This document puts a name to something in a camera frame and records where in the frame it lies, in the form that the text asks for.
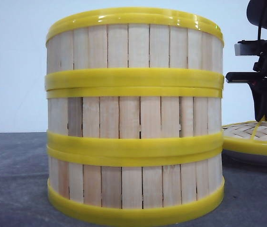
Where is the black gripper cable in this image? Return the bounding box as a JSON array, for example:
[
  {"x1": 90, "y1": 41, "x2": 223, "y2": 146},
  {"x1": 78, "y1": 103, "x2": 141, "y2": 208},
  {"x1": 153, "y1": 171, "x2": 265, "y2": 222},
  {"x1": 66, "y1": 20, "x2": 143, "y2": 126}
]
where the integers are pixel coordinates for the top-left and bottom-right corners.
[{"x1": 256, "y1": 0, "x2": 267, "y2": 55}]

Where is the bamboo steamer basket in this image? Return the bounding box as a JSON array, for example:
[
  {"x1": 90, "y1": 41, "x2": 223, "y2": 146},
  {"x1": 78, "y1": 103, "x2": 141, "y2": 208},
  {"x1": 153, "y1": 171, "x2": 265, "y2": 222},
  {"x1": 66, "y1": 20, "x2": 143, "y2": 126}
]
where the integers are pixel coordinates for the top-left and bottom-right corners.
[
  {"x1": 47, "y1": 135, "x2": 224, "y2": 226},
  {"x1": 45, "y1": 7, "x2": 224, "y2": 98},
  {"x1": 45, "y1": 86, "x2": 224, "y2": 159}
]

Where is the woven bamboo steamer lid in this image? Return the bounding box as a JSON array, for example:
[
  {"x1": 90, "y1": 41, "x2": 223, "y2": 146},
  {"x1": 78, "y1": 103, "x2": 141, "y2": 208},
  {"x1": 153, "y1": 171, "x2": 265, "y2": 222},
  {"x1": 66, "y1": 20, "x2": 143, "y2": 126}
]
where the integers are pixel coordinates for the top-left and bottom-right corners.
[{"x1": 222, "y1": 120, "x2": 267, "y2": 156}]

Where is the white plate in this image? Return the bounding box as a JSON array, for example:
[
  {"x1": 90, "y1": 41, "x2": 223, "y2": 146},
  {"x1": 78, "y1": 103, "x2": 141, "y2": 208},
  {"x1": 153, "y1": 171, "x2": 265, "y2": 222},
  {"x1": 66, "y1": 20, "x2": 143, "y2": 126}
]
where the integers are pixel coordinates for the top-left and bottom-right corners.
[{"x1": 222, "y1": 149, "x2": 267, "y2": 166}]

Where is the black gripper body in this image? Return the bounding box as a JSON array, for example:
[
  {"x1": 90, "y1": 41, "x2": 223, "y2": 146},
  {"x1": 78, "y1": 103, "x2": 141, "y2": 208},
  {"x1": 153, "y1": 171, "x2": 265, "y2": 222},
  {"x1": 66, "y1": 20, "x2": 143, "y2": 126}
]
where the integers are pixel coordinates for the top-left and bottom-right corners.
[{"x1": 226, "y1": 39, "x2": 267, "y2": 93}]

